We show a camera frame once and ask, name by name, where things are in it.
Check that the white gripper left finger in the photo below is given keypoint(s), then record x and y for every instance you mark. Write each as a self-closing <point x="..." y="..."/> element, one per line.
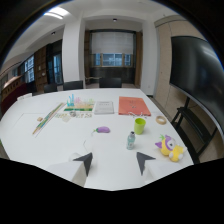
<point x="74" y="170"/>

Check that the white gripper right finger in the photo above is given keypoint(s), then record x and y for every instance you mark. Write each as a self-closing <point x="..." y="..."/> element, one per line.
<point x="151" y="169"/>

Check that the yellow purple plush toy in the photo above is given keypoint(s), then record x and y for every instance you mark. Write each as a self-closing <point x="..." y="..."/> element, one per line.
<point x="169" y="148"/>

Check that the small clear water bottle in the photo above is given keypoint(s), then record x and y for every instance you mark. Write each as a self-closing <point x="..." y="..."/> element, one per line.
<point x="130" y="141"/>

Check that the green plastic cup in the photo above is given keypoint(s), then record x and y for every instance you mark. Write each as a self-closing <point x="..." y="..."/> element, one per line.
<point x="139" y="125"/>

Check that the purple toy mouse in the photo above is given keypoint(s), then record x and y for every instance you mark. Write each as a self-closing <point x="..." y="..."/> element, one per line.
<point x="102" y="129"/>

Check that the tape roll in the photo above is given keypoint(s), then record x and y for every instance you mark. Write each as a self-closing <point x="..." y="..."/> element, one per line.
<point x="161" y="120"/>

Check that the white eyeglasses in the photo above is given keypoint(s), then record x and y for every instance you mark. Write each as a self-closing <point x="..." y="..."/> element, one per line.
<point x="138" y="115"/>

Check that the black screen stand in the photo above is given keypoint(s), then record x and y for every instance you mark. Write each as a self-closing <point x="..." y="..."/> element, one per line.
<point x="193" y="128"/>

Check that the small wooden block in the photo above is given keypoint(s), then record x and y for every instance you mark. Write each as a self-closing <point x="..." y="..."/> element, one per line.
<point x="40" y="119"/>

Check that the orange paper folder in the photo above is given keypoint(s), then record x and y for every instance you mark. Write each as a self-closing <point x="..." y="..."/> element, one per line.
<point x="133" y="106"/>

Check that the colourful block toy set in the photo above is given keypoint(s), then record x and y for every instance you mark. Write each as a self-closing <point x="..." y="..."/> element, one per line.
<point x="79" y="104"/>

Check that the black office chair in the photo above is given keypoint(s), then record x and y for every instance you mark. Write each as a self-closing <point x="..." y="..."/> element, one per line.
<point x="50" y="88"/>
<point x="73" y="85"/>
<point x="110" y="82"/>

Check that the large black display screen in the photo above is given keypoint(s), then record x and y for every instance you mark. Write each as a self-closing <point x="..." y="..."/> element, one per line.
<point x="200" y="76"/>

